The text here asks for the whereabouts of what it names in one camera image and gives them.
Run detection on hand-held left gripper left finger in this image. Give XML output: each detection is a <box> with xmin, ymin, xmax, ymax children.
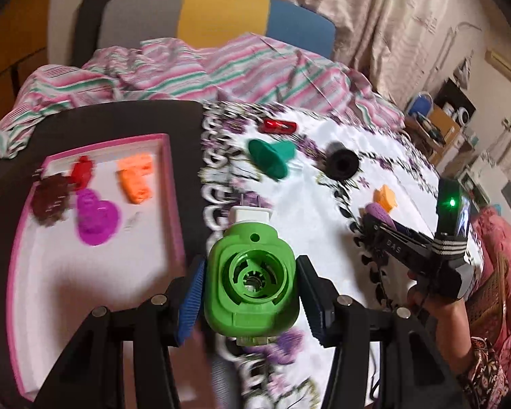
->
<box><xmin>34</xmin><ymin>256</ymin><xmax>207</xmax><ymax>409</ymax></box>

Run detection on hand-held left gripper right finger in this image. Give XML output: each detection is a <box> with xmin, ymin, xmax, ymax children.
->
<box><xmin>296</xmin><ymin>255</ymin><xmax>469</xmax><ymax>409</ymax></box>

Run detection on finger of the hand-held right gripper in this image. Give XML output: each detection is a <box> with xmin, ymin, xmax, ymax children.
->
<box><xmin>387</xmin><ymin>217</ymin><xmax>437</xmax><ymax>244</ymax></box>
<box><xmin>360</xmin><ymin>215</ymin><xmax>441</xmax><ymax>279</ymax></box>

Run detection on purple oval toy mould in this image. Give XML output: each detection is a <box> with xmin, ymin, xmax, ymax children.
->
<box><xmin>364</xmin><ymin>202</ymin><xmax>399</xmax><ymax>231</ymax></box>

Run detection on orange star toy mould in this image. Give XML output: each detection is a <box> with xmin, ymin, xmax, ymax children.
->
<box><xmin>374</xmin><ymin>184</ymin><xmax>399</xmax><ymax>213</ymax></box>

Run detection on light green toy press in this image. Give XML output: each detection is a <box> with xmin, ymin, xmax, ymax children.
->
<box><xmin>203</xmin><ymin>206</ymin><xmax>301</xmax><ymax>346</ymax></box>

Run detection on pink rimmed white tray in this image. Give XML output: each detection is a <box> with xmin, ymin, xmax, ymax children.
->
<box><xmin>6</xmin><ymin>133</ymin><xmax>186</xmax><ymax>401</ymax></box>

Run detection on black plastic cup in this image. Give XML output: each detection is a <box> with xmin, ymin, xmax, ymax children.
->
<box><xmin>326</xmin><ymin>140</ymin><xmax>360</xmax><ymax>180</ymax></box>

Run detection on magenta toy mould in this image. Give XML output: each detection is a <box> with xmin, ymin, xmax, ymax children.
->
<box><xmin>76</xmin><ymin>187</ymin><xmax>122</xmax><ymax>246</ymax></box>

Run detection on orange block toy mould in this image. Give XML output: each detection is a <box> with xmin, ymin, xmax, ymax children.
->
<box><xmin>116</xmin><ymin>154</ymin><xmax>154</xmax><ymax>204</ymax></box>

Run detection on teal green toy mould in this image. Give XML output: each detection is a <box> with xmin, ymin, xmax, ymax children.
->
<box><xmin>248</xmin><ymin>138</ymin><xmax>299</xmax><ymax>181</ymax></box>

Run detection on shiny red toy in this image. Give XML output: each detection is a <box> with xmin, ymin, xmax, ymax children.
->
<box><xmin>262</xmin><ymin>118</ymin><xmax>298</xmax><ymax>134</ymax></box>

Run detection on small red toy mould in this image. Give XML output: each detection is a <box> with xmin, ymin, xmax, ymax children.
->
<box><xmin>70</xmin><ymin>156</ymin><xmax>95</xmax><ymax>189</ymax></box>

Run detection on brown toy mould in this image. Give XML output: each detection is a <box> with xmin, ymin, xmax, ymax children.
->
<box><xmin>31</xmin><ymin>175</ymin><xmax>72</xmax><ymax>224</ymax></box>

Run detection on person's right forearm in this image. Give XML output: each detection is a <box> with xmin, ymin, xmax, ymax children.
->
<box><xmin>445</xmin><ymin>332</ymin><xmax>511</xmax><ymax>409</ymax></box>

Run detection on person's right hand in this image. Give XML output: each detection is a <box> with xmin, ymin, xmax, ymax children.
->
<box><xmin>406</xmin><ymin>283</ymin><xmax>473</xmax><ymax>350</ymax></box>

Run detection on pink quilt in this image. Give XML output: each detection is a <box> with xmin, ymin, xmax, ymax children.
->
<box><xmin>470</xmin><ymin>209</ymin><xmax>511</xmax><ymax>350</ymax></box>

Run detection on white embroidered tablecloth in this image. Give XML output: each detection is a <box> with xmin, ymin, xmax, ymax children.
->
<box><xmin>198</xmin><ymin>101</ymin><xmax>490</xmax><ymax>409</ymax></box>

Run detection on white appliance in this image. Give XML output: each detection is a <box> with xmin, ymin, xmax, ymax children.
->
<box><xmin>445</xmin><ymin>100</ymin><xmax>473</xmax><ymax>126</ymax></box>

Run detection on beige patterned curtain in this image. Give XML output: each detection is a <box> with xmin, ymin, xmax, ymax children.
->
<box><xmin>221</xmin><ymin>0</ymin><xmax>465</xmax><ymax>107</ymax></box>

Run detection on pink striped cloth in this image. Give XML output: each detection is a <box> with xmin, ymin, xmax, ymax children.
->
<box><xmin>0</xmin><ymin>33</ymin><xmax>405</xmax><ymax>167</ymax></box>

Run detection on grey yellow blue chair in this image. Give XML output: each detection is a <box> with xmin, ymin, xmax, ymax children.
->
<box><xmin>74</xmin><ymin>0</ymin><xmax>337</xmax><ymax>66</ymax></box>

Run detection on wooden wardrobe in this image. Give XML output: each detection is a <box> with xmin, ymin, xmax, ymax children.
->
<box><xmin>0</xmin><ymin>0</ymin><xmax>56</xmax><ymax>111</ymax></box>

